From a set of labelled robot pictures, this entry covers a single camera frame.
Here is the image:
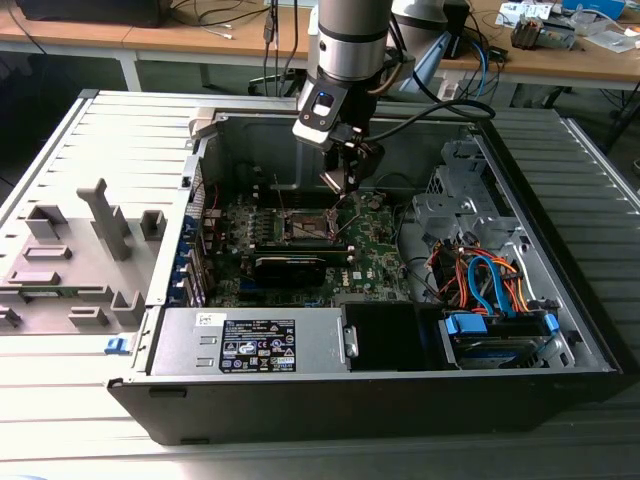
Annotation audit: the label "blue cardboard box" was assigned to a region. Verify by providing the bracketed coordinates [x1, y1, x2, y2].
[560, 0, 627, 19]

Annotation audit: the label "grey metal drive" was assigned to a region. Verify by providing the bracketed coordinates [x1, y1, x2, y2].
[539, 17, 576, 51]

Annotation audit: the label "orange wire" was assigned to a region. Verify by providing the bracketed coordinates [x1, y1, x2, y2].
[492, 254, 532, 315]

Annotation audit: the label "grey power supply unit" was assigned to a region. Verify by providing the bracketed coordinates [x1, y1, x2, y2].
[146, 306, 359, 377]

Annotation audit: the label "metal socket cover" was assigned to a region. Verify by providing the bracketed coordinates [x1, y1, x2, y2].
[327, 192, 359, 221]

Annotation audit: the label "metal drive cage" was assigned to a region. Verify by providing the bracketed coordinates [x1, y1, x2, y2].
[410, 138, 524, 251]

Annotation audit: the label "blue hanging cable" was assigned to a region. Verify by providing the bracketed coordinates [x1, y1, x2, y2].
[469, 42, 497, 107]

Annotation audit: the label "clear plastic bag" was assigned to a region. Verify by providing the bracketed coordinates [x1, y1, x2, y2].
[574, 14, 640, 54]

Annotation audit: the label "silver CPU green substrate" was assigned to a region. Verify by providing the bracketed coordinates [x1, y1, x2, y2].
[318, 168, 349, 195]

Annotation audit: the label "grey parts rack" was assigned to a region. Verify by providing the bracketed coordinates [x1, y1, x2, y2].
[0, 177, 169, 337]

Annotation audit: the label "wooden desk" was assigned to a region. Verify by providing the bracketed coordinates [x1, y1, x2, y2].
[0, 0, 640, 85]

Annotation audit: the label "black PC case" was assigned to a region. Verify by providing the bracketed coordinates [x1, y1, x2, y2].
[107, 89, 626, 447]

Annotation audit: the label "metal locking lever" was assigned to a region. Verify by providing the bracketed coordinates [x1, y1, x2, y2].
[337, 192, 366, 237]
[273, 172, 290, 219]

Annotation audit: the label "RAM slot white latches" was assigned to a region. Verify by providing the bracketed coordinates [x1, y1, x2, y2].
[253, 194, 347, 202]
[255, 239, 354, 253]
[253, 249, 355, 267]
[253, 185, 346, 193]

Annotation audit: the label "office chair base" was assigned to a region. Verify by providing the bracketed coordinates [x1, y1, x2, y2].
[247, 73, 294, 99]

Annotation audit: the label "CPU socket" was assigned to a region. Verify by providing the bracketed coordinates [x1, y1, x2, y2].
[282, 205, 344, 245]

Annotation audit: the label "blue data wire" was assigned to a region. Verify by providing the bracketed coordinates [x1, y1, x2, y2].
[468, 252, 519, 321]

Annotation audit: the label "white paper sheets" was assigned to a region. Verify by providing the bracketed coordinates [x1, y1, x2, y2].
[497, 2, 561, 26]

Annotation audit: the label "green motherboard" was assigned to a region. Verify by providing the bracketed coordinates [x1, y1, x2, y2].
[199, 185, 417, 309]

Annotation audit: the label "thin black fan wire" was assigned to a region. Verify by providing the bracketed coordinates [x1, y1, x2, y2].
[374, 172, 419, 201]

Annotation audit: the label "black CPU cooler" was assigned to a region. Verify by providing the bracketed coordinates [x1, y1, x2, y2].
[509, 13, 542, 51]

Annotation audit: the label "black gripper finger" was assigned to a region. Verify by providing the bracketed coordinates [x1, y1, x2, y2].
[322, 148, 347, 177]
[343, 141, 387, 195]

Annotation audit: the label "black camera cable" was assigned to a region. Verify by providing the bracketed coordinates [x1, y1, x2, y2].
[357, 98, 497, 144]

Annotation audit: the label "black graphics card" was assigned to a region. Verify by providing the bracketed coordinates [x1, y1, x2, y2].
[252, 253, 327, 290]

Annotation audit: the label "black box on desk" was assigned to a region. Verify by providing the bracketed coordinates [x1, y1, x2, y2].
[14, 0, 169, 29]

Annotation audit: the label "beige case latch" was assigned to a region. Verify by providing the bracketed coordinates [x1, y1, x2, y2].
[188, 106, 222, 146]

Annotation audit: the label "black monitor stand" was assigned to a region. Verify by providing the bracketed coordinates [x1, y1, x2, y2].
[442, 0, 472, 61]

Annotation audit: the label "hard disk blue carrier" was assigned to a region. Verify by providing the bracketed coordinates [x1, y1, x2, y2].
[438, 308, 564, 372]

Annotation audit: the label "blue card retention bar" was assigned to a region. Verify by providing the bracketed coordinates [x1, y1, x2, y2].
[169, 213, 201, 307]

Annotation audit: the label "black faced wrist camera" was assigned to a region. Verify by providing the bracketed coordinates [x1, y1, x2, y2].
[291, 84, 349, 151]

